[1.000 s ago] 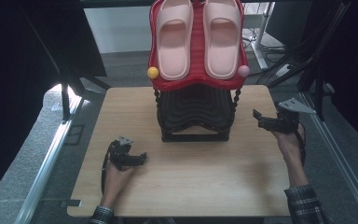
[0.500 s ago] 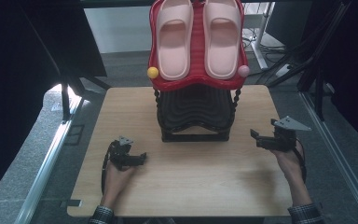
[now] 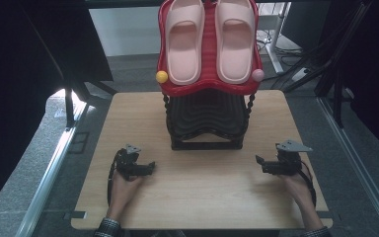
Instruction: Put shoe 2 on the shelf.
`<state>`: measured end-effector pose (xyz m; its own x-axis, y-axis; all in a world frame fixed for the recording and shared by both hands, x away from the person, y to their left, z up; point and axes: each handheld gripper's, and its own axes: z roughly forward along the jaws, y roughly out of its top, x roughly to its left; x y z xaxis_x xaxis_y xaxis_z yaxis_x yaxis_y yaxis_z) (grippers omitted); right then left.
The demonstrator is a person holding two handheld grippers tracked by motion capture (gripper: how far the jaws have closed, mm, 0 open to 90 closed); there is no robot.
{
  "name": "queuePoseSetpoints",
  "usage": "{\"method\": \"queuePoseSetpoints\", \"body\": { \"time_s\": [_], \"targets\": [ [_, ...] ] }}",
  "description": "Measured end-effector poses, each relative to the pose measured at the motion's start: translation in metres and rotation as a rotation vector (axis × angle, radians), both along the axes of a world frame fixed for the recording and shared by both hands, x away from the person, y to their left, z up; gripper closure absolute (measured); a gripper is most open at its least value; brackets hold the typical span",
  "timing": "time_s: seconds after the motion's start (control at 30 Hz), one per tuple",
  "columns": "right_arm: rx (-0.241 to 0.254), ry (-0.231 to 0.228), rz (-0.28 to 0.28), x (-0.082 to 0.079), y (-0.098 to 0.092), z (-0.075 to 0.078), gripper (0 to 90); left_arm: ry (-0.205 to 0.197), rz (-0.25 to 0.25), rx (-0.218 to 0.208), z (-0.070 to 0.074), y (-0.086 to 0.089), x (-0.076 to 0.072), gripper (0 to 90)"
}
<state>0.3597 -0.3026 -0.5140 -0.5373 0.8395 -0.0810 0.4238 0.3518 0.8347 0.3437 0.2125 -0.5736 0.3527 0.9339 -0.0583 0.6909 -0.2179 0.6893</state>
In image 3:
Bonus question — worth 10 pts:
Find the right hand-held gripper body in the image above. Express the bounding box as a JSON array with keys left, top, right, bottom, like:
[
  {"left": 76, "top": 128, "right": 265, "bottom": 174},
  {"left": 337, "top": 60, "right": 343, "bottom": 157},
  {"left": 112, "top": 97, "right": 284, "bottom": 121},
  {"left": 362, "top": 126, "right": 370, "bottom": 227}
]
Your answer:
[{"left": 262, "top": 139, "right": 314, "bottom": 177}]

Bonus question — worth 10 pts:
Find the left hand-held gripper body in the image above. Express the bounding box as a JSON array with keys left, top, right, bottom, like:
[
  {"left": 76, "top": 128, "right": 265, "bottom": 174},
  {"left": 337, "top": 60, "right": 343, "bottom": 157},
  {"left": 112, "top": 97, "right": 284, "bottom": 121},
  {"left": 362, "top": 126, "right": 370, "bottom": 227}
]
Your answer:
[{"left": 114, "top": 143, "right": 146, "bottom": 181}]

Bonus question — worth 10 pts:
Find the red and black shoe rack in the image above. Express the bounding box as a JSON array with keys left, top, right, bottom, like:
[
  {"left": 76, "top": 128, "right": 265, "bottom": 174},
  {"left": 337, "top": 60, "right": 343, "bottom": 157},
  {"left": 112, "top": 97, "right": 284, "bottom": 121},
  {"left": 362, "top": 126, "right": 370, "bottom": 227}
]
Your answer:
[{"left": 157, "top": 0, "right": 265, "bottom": 152}]

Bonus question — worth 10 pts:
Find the pink slipper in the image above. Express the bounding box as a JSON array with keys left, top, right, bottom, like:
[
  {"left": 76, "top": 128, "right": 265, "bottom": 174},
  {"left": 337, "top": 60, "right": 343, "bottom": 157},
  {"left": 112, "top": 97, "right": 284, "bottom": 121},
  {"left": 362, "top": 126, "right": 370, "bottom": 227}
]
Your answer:
[
  {"left": 213, "top": 0, "right": 256, "bottom": 85},
  {"left": 164, "top": 0, "right": 206, "bottom": 86}
]

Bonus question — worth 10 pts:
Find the person's right hand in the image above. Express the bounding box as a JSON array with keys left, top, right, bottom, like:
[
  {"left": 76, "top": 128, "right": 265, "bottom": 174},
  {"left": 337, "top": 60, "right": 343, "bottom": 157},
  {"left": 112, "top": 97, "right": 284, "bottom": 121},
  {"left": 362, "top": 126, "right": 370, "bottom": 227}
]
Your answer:
[{"left": 276, "top": 163, "right": 314, "bottom": 206}]

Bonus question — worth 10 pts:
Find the dark floor socket plate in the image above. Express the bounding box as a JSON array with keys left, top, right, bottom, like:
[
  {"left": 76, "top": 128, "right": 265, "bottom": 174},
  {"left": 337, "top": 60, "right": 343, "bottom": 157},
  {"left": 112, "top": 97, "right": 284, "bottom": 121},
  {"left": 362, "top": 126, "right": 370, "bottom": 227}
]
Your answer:
[{"left": 67, "top": 131, "right": 91, "bottom": 155}]

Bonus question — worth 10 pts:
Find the black tripod stand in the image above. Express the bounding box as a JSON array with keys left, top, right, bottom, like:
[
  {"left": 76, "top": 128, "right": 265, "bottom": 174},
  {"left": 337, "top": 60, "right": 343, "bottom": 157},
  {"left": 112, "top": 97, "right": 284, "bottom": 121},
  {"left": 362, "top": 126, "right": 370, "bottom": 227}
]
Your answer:
[{"left": 62, "top": 78, "right": 118, "bottom": 130}]

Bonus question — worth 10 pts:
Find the white power strip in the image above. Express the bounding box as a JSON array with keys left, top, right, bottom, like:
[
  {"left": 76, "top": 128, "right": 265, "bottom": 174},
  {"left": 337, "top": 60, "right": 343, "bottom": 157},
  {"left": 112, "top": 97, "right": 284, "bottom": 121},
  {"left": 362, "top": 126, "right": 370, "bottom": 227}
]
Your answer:
[{"left": 290, "top": 66, "right": 311, "bottom": 83}]

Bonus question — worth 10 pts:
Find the black metal stand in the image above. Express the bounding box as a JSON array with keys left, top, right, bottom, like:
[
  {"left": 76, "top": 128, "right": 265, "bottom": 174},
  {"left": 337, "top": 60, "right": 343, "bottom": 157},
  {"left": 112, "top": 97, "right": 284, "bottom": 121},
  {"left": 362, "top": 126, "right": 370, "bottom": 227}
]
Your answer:
[{"left": 282, "top": 0, "right": 373, "bottom": 130}]

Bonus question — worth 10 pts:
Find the white desk leg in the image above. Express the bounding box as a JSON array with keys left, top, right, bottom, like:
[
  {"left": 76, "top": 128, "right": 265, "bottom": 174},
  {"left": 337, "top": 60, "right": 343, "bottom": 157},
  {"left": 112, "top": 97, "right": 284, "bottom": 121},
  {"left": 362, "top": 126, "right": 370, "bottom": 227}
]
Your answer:
[{"left": 264, "top": 2, "right": 292, "bottom": 75}]

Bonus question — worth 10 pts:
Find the black curtain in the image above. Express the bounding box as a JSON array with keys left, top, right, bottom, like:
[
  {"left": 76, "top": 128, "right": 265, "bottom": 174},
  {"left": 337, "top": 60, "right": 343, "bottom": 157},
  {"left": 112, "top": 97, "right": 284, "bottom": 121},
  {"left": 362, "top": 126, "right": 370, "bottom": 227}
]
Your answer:
[
  {"left": 0, "top": 0, "right": 114, "bottom": 219},
  {"left": 322, "top": 0, "right": 379, "bottom": 163}
]

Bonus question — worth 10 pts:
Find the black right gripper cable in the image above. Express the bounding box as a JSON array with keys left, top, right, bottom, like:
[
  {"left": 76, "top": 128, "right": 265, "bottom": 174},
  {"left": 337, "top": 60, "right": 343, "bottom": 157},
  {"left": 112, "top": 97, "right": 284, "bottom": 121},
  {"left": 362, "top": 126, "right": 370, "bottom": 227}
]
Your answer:
[{"left": 297, "top": 160, "right": 318, "bottom": 209}]

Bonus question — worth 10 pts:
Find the aluminium floor rail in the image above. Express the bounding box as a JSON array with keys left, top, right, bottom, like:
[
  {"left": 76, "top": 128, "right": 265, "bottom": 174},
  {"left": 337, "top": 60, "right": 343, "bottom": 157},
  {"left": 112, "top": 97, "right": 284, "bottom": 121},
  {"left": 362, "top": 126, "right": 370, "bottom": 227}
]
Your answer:
[
  {"left": 14, "top": 101, "right": 91, "bottom": 237},
  {"left": 315, "top": 97, "right": 379, "bottom": 237}
]

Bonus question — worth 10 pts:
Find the bundle of floor cables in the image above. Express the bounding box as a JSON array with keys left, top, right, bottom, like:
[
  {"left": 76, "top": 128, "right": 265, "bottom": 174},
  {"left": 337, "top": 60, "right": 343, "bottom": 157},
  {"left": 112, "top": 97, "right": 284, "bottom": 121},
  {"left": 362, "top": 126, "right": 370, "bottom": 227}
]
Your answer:
[{"left": 256, "top": 29, "right": 306, "bottom": 68}]

